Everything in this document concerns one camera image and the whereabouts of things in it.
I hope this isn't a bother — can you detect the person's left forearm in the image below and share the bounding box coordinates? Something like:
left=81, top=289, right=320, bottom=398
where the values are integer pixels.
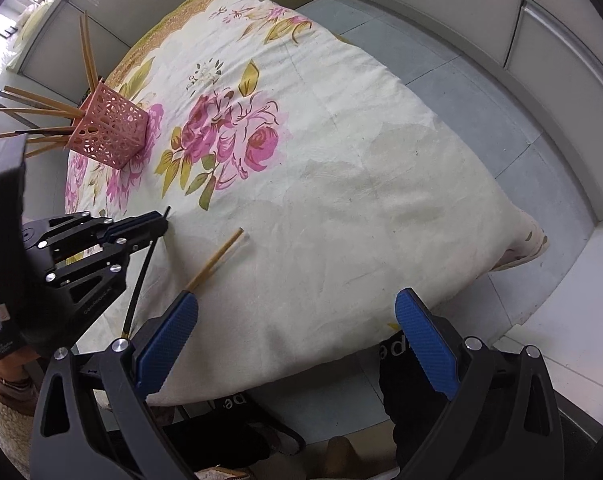
left=0, top=350, right=45, bottom=461

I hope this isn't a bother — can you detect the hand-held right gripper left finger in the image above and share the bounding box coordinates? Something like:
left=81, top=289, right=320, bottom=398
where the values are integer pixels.
left=29, top=289, right=200, bottom=480

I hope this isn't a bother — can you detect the floral cream blanket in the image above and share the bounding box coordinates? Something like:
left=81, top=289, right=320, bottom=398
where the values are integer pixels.
left=64, top=0, right=552, bottom=408

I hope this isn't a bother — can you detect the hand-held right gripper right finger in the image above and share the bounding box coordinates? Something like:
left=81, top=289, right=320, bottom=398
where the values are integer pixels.
left=394, top=287, right=565, bottom=480

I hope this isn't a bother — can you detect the plain bamboo chopstick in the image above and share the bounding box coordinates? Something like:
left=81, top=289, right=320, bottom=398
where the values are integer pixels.
left=78, top=10, right=100, bottom=90
left=184, top=227, right=246, bottom=293
left=83, top=9, right=105, bottom=86

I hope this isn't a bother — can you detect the grey cabinet with long handles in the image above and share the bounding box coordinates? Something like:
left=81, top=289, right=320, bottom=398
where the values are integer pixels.
left=282, top=0, right=603, bottom=226

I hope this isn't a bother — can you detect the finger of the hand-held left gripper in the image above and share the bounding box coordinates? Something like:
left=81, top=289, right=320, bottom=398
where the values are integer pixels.
left=24, top=211, right=169, bottom=261
left=44, top=232, right=165, bottom=334

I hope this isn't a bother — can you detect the black chopstick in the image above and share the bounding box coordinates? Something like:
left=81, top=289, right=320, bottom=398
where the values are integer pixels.
left=122, top=205, right=172, bottom=340

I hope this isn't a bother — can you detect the person's left leg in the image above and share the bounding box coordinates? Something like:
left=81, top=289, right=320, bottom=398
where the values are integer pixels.
left=152, top=392, right=307, bottom=471

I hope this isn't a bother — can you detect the person's leg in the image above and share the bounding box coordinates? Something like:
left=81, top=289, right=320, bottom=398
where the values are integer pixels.
left=379, top=332, right=449, bottom=476
left=152, top=392, right=307, bottom=471

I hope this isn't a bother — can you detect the pink perforated plastic basket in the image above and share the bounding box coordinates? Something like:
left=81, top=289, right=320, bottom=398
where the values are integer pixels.
left=64, top=80, right=150, bottom=170

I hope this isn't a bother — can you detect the bundle of wooden chopsticks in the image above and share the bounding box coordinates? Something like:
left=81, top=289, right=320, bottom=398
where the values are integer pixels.
left=0, top=85, right=85, bottom=159

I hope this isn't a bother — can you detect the yellow cloth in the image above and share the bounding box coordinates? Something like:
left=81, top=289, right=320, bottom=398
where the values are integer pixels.
left=6, top=0, right=55, bottom=68

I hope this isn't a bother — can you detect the person's right leg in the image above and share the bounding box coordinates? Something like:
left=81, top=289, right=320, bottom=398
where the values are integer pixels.
left=379, top=332, right=449, bottom=476

